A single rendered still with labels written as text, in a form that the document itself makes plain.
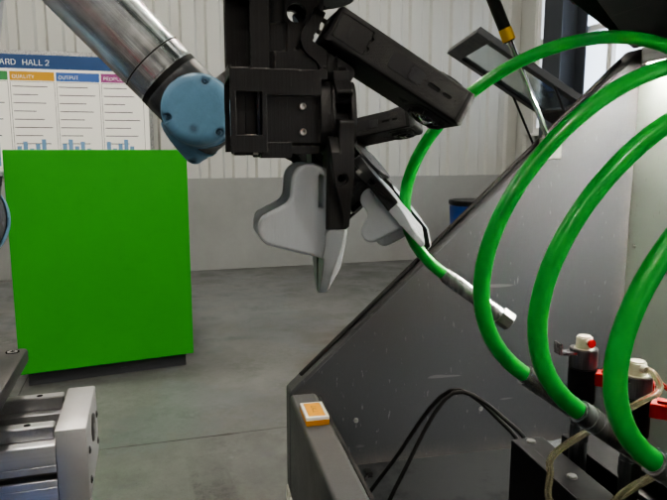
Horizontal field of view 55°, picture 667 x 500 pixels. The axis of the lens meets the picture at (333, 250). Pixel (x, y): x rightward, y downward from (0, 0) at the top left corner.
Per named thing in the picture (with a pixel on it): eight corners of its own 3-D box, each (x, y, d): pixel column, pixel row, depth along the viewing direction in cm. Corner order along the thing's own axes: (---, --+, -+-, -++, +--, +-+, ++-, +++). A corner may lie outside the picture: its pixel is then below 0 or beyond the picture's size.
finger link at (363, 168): (396, 218, 74) (355, 166, 78) (407, 207, 74) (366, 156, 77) (381, 209, 70) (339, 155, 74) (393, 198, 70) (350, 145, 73)
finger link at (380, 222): (392, 272, 73) (349, 213, 77) (432, 238, 72) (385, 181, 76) (382, 269, 71) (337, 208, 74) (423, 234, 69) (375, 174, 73)
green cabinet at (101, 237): (169, 329, 466) (161, 150, 446) (194, 365, 388) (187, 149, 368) (25, 345, 427) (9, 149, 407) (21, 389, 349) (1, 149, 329)
